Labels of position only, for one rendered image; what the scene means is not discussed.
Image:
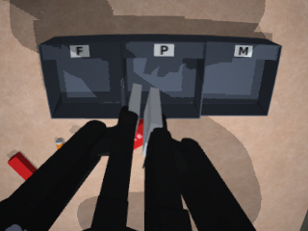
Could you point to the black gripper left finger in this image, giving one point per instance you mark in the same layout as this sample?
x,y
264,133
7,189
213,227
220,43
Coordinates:
x,y
39,201

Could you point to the dark grey three-compartment bin rack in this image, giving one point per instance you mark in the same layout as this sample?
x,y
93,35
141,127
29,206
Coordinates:
x,y
83,78

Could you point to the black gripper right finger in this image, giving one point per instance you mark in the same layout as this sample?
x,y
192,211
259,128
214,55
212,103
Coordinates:
x,y
211,204

